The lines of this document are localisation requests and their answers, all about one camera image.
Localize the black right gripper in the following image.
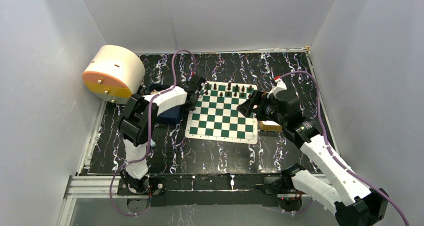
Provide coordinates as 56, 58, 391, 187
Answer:
236, 89, 287, 127

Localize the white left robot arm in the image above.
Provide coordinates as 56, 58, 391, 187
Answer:
118, 75, 207, 194

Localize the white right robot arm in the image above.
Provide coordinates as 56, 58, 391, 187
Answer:
237, 90, 388, 226

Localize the green white chess board mat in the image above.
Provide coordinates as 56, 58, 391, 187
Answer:
185, 81, 258, 144

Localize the beige rectangular tin tray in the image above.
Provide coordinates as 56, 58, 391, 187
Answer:
259, 120, 283, 132

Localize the blue square tray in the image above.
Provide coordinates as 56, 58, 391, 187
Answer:
146, 83, 183, 124

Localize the cream orange cylindrical drum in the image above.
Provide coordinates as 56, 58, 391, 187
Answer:
82, 44, 146, 105

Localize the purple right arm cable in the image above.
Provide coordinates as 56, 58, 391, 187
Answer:
278, 70, 412, 226

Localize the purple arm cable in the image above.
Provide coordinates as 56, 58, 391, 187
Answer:
109, 49, 198, 217
278, 70, 412, 226

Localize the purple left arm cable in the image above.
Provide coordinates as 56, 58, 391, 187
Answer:
109, 49, 198, 217

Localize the black base frame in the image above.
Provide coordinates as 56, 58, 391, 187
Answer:
117, 173, 311, 213

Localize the aluminium rail frame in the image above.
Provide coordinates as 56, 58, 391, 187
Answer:
64, 175, 123, 199

